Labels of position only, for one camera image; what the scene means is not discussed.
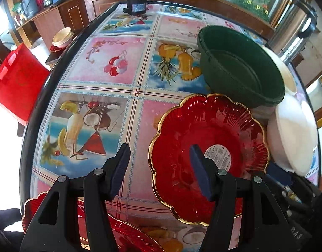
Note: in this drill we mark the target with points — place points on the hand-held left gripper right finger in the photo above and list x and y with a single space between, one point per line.
200 170

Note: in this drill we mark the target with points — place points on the cream bowl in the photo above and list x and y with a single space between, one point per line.
287 76

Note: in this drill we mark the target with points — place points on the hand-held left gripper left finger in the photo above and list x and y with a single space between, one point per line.
121 168

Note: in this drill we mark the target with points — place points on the red bag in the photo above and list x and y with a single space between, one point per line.
16 84

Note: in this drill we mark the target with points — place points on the dark green bowl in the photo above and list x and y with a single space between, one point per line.
237 65

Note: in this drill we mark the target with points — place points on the stack of cream bowls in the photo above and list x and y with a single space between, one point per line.
62 36

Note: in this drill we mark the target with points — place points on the red glass plate gold rim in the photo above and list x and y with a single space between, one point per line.
129 233
192 126

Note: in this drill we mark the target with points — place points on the grey kettle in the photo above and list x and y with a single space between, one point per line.
29 5

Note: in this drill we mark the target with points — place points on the small black motor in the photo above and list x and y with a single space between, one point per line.
134 5

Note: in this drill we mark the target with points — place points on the small dark stool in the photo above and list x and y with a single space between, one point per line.
53 59

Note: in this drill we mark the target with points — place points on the white bowl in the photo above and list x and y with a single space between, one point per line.
289 136

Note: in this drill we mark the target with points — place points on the wooden cabinet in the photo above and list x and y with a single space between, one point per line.
77 13

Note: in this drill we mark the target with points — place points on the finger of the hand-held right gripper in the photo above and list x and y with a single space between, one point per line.
278 173

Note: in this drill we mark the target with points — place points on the stainless steel thermos jug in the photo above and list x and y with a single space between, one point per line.
289 31

